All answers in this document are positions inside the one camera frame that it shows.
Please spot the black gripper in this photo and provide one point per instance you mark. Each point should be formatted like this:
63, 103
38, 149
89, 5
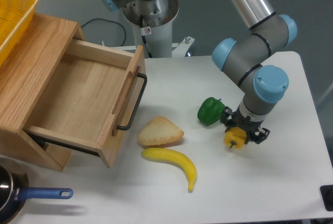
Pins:
253, 130

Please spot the yellow bell pepper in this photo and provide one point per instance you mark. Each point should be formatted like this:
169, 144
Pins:
235, 138

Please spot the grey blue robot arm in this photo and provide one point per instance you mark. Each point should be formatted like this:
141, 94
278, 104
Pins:
241, 62

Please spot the green bell pepper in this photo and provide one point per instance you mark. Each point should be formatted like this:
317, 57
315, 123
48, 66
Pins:
210, 111

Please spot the triangular bread slice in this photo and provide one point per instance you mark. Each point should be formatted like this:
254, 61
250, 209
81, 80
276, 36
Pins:
160, 131

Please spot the yellow banana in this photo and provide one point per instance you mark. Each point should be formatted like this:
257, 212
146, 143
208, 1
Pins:
175, 158

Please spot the open wooden drawer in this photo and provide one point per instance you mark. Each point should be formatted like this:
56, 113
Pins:
93, 89

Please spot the wooden drawer cabinet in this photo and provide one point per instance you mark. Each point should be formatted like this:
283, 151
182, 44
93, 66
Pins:
24, 76

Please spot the yellow plastic basket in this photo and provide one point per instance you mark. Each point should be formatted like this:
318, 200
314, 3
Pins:
16, 16

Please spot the black drawer handle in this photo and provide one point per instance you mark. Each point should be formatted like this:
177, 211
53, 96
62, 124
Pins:
131, 120

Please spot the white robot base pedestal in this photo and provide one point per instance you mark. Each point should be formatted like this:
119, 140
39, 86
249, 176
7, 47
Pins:
152, 25

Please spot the blue handled frying pan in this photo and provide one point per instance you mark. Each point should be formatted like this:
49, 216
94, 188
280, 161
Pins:
15, 190

